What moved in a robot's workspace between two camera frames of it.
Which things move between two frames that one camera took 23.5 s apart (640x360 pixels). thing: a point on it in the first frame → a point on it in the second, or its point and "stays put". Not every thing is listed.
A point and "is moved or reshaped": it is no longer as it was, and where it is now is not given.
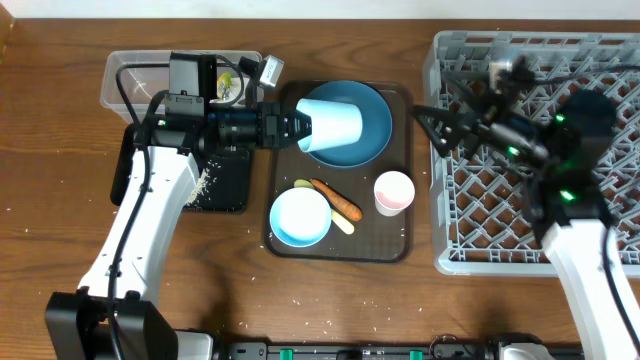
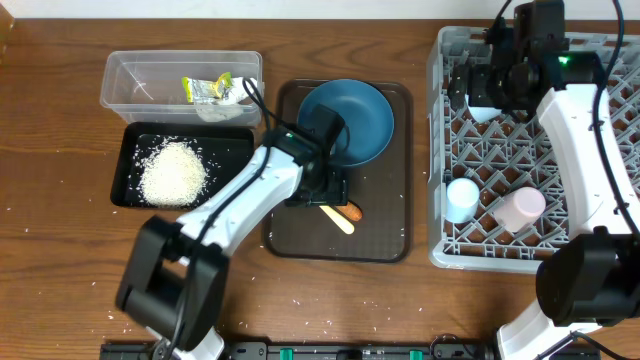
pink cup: x=393 y=192 → x=518 y=209
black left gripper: x=273 y=125 → x=320 y=196
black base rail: x=438 y=351 stays put
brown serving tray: x=377 y=237 stays put
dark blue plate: x=377 y=123 stays put
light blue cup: x=333 y=124 → x=462 y=200
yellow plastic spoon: x=338 y=220 stays put
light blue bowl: x=300 y=217 is moved or reshaped
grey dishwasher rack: x=479 y=220 stays put
